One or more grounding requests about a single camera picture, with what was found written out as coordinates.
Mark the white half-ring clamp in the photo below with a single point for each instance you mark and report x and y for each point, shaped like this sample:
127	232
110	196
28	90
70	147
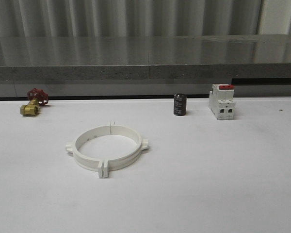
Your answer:
94	164
123	153

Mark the black cylindrical capacitor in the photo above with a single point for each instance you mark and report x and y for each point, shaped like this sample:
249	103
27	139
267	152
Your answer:
180	103

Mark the grey stone counter ledge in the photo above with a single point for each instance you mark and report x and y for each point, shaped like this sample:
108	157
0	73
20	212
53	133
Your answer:
202	59

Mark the brass valve with red handwheel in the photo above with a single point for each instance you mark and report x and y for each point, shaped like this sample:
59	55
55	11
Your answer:
37	98

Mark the white circuit breaker red switch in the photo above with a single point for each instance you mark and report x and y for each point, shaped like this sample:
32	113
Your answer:
221	101

